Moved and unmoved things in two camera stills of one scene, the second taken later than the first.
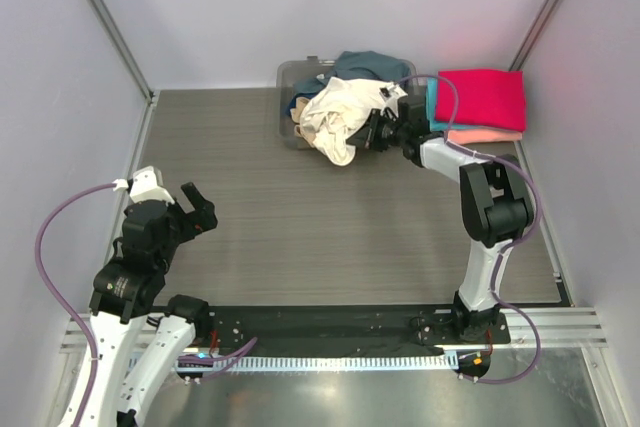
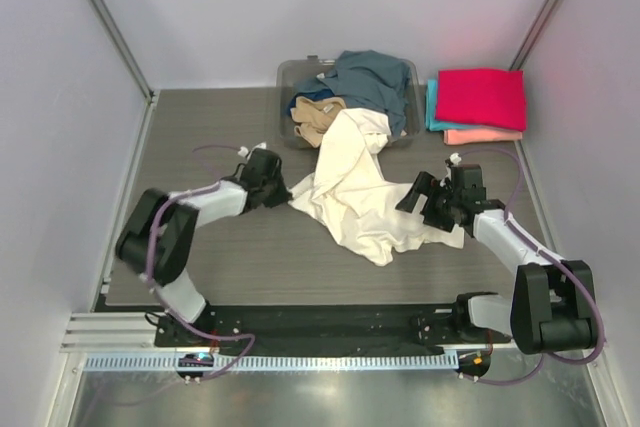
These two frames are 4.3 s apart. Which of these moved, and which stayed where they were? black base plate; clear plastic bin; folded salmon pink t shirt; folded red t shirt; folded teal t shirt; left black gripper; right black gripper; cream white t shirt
Moved: cream white t shirt; right black gripper; left black gripper
Stayed: folded teal t shirt; black base plate; folded red t shirt; clear plastic bin; folded salmon pink t shirt
